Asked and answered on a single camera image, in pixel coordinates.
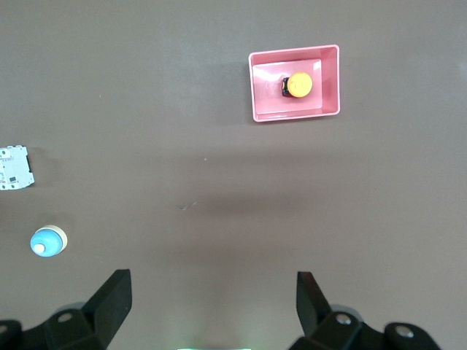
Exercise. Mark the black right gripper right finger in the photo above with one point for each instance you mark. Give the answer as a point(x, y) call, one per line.
point(313, 310)

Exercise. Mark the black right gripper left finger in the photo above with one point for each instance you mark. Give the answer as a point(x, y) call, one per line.
point(106, 310)

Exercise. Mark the yellow push button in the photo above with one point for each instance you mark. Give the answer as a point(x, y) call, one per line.
point(299, 84)

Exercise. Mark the blue service bell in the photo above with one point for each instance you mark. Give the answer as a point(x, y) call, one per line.
point(46, 242)

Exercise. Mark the white circuit breaker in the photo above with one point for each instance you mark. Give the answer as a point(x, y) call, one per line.
point(14, 168)

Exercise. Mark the pink plastic bin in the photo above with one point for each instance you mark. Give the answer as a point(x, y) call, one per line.
point(330, 80)

